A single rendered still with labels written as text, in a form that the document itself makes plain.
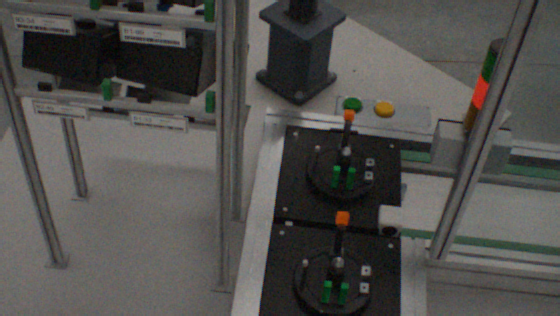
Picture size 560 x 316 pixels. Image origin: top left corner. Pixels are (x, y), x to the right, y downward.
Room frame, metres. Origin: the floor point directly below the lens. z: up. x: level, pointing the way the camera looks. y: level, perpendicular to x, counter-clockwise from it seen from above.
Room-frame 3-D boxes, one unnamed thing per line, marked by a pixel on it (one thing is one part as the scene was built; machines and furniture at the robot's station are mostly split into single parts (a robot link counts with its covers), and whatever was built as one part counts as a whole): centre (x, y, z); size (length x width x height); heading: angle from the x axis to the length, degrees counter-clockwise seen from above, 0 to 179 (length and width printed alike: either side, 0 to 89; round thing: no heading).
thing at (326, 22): (1.35, -0.02, 0.96); 0.15 x 0.15 x 0.20; 52
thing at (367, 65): (1.31, 0.01, 0.84); 0.90 x 0.70 x 0.03; 52
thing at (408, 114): (1.16, -0.21, 0.93); 0.21 x 0.07 x 0.06; 88
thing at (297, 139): (0.95, -0.12, 0.96); 0.24 x 0.24 x 0.02; 88
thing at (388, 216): (0.84, -0.21, 0.97); 0.05 x 0.05 x 0.04; 88
